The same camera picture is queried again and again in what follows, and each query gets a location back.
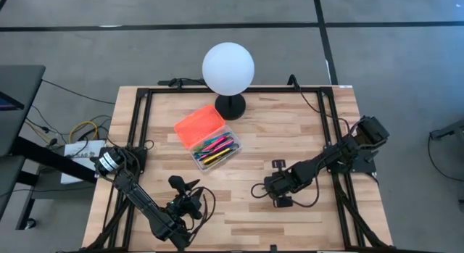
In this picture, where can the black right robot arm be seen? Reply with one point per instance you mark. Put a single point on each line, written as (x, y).
(333, 158)

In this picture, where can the thin pink pen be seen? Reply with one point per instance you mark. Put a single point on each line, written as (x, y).
(215, 142)

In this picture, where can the white globe lamp black base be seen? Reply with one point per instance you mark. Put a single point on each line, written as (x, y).
(228, 68)

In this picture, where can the yellow highlighter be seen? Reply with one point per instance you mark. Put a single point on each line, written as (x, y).
(219, 156)

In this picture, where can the black clamp bracket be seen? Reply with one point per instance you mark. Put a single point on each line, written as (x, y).
(273, 249)
(180, 249)

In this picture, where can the grey stand leg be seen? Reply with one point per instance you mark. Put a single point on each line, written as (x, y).
(447, 129)

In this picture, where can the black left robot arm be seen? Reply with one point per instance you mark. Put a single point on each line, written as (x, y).
(145, 206)

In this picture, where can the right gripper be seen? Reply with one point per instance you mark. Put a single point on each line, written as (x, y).
(279, 184)

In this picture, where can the black desk leg frame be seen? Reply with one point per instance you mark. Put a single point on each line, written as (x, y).
(43, 155)

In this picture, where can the white printed paper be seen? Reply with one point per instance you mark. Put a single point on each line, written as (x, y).
(72, 147)

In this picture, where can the pink highlighter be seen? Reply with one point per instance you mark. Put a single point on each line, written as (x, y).
(224, 145)

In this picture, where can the grey desk panel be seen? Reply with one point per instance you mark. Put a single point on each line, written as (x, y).
(9, 184)

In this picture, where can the small white label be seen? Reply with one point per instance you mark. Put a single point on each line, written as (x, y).
(346, 86)

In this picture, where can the blue grey pen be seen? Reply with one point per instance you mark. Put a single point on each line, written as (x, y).
(225, 134)

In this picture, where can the dark tablet blue screen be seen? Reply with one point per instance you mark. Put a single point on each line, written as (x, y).
(9, 102)

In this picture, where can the grey desk top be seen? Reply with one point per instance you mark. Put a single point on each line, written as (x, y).
(18, 100)

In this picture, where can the clear box with orange lid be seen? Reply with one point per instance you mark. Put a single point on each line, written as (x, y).
(199, 124)

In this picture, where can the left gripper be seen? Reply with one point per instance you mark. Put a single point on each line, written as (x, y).
(186, 206)

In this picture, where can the black caster wheel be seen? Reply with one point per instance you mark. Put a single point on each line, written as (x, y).
(30, 224)

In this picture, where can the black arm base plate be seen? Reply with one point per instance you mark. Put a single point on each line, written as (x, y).
(140, 154)
(362, 167)

